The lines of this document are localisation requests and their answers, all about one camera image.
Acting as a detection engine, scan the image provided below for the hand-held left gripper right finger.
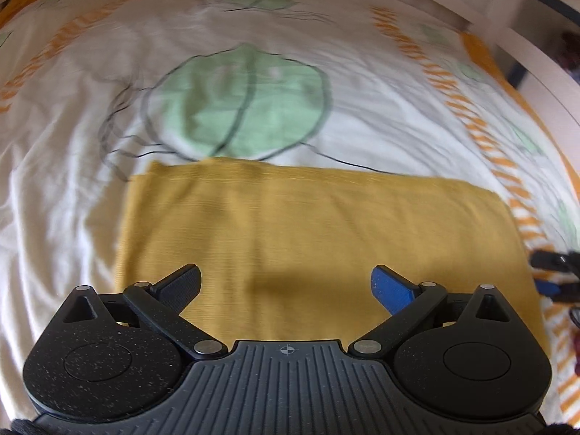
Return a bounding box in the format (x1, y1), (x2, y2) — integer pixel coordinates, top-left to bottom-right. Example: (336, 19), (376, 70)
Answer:
(348, 265), (522, 356)

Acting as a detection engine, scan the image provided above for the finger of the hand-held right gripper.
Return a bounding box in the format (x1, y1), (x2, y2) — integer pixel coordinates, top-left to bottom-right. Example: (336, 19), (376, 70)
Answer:
(535, 280), (580, 303)
(530, 249), (580, 273)

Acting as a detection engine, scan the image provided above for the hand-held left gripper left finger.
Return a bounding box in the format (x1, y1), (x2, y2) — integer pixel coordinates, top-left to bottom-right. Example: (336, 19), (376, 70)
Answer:
(59, 263), (229, 359)

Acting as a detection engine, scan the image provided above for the mustard yellow knit garment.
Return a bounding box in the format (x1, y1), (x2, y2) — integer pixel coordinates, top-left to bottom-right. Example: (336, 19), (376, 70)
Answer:
(113, 156), (551, 355)

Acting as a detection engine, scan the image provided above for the white printed bed sheet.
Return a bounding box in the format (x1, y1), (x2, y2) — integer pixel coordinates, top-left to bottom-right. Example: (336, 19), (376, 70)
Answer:
(0, 0), (580, 420)

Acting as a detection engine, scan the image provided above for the white wooden bed frame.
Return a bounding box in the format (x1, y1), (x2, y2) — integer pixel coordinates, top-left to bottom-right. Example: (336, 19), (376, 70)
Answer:
(353, 0), (580, 155)

